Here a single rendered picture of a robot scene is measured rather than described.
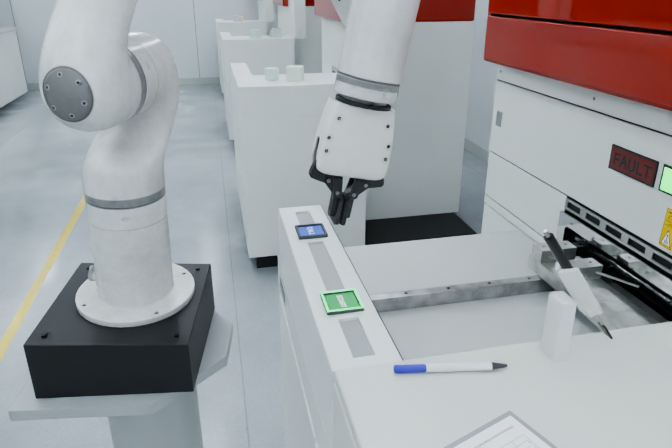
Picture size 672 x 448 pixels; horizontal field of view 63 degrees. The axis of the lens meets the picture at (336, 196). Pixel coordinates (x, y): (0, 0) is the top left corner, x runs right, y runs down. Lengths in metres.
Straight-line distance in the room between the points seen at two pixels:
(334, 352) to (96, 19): 0.52
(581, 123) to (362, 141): 0.64
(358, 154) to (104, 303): 0.49
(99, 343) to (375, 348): 0.41
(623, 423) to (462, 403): 0.17
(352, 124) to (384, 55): 0.10
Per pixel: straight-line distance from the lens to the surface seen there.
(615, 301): 1.12
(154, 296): 0.95
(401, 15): 0.70
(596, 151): 1.23
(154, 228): 0.90
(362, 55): 0.69
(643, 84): 1.06
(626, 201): 1.17
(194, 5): 8.67
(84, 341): 0.92
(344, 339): 0.77
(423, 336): 1.03
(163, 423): 1.07
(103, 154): 0.88
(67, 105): 0.78
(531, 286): 1.20
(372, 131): 0.73
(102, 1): 0.79
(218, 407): 2.15
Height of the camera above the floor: 1.41
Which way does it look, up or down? 21 degrees down
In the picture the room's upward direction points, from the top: straight up
